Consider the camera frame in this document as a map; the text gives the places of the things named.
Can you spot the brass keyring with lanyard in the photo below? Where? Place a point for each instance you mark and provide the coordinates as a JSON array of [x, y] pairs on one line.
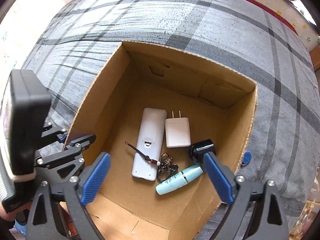
[[164, 166]]

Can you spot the brown cardboard box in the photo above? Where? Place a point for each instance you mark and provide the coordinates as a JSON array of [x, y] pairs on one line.
[[147, 94]]

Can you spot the black glossy cylinder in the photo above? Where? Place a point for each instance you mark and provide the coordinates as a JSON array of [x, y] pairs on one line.
[[198, 149]]

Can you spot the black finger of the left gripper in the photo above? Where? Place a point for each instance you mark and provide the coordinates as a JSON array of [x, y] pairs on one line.
[[66, 163]]

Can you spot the white remote control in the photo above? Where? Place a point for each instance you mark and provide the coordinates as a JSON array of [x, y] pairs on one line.
[[149, 142]]

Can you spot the large white wall charger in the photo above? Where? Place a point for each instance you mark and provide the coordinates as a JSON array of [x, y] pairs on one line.
[[177, 132]]

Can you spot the grey plaid bed sheet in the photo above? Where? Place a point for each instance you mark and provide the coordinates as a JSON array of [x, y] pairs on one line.
[[67, 47]]

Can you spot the teal cosmetic tube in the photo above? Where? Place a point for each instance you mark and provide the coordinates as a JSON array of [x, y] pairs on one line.
[[179, 180]]

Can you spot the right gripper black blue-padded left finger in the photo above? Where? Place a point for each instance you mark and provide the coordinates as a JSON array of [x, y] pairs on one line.
[[45, 218]]

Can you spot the wooden shelf with items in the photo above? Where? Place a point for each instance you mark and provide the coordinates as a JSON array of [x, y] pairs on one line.
[[306, 218]]

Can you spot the blue round key fob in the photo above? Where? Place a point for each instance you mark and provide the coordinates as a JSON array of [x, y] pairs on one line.
[[247, 157]]

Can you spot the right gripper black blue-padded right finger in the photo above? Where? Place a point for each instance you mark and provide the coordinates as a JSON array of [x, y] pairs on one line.
[[268, 220]]

